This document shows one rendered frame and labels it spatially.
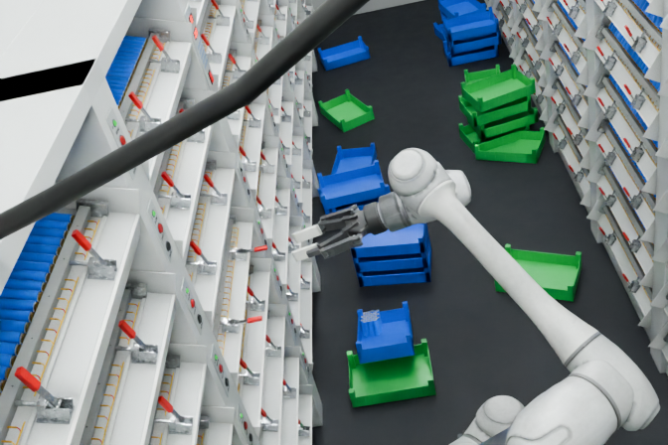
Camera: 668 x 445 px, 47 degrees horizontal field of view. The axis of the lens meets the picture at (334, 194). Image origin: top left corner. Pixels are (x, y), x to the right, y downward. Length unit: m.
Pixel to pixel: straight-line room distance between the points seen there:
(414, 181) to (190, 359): 0.57
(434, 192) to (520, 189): 2.10
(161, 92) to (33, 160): 0.68
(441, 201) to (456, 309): 1.54
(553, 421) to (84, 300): 0.86
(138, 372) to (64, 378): 0.26
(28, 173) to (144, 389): 0.43
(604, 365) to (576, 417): 0.14
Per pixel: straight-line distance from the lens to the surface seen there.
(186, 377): 1.57
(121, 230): 1.32
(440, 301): 3.17
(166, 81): 1.77
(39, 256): 1.26
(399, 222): 1.80
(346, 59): 5.06
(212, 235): 1.88
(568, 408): 1.56
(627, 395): 1.63
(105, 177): 0.81
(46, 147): 1.10
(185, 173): 1.78
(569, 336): 1.67
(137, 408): 1.29
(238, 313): 1.95
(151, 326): 1.41
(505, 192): 3.68
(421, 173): 1.59
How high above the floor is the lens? 2.20
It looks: 35 degrees down
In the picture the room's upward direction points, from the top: 14 degrees counter-clockwise
